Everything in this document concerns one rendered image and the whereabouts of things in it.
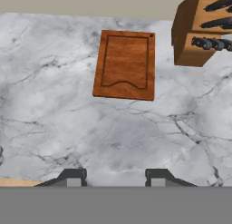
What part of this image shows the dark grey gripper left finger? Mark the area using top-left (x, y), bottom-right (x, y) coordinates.
top-left (35, 168), bottom-right (88, 188)

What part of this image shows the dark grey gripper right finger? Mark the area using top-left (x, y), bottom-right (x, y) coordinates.
top-left (144, 168), bottom-right (198, 188)

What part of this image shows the light wooden cabinet front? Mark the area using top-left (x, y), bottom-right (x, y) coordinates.
top-left (0, 177), bottom-right (44, 188)

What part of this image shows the brown wooden cutting board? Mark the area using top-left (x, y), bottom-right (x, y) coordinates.
top-left (92, 29), bottom-right (156, 102)

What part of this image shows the wooden knife block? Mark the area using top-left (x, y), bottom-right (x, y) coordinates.
top-left (170, 0), bottom-right (232, 68)

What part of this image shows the black knife handle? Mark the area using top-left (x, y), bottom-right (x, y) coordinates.
top-left (222, 38), bottom-right (232, 52)
top-left (209, 37), bottom-right (227, 52)
top-left (200, 16), bottom-right (232, 30)
top-left (191, 36), bottom-right (213, 51)
top-left (203, 0), bottom-right (232, 13)

